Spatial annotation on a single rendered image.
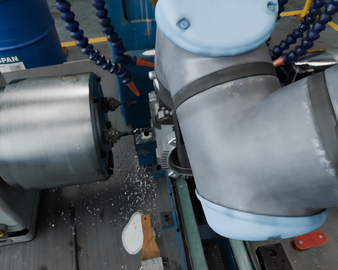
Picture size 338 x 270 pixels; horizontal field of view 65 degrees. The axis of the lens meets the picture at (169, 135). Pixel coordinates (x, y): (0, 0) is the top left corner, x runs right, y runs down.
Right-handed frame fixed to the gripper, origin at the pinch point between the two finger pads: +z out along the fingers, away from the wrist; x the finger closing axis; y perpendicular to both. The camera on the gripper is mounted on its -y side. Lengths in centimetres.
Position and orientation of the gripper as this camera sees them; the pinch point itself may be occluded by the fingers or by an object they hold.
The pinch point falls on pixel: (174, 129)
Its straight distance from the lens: 54.7
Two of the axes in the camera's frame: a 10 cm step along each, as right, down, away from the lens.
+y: -1.5, -9.7, 1.8
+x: -9.9, 1.3, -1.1
